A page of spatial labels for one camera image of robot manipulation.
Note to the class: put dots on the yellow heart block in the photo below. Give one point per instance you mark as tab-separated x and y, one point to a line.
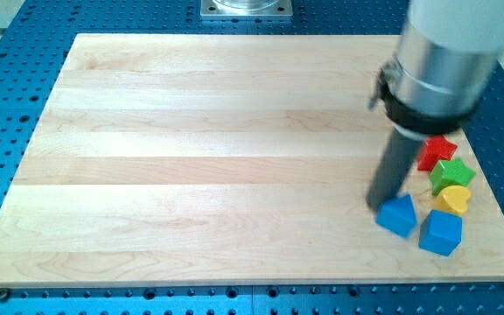
453	199

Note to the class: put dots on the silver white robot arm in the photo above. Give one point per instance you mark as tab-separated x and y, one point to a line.
443	61

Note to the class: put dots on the blue perforated table plate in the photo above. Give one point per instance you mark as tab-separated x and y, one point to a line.
36	38

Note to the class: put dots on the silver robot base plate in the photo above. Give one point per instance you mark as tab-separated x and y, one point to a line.
220	9

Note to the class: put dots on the light wooden board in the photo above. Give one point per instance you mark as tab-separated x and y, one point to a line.
165	160

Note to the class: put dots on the blue cube block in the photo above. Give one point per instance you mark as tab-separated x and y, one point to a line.
440	232

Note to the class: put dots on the red star block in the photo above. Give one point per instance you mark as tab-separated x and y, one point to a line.
434	148

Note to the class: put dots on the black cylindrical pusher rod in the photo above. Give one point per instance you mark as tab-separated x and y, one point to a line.
396	161

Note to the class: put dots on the green star block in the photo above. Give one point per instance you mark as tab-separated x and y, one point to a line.
450	173

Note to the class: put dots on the blue triangular block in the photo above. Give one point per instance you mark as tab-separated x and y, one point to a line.
398	216

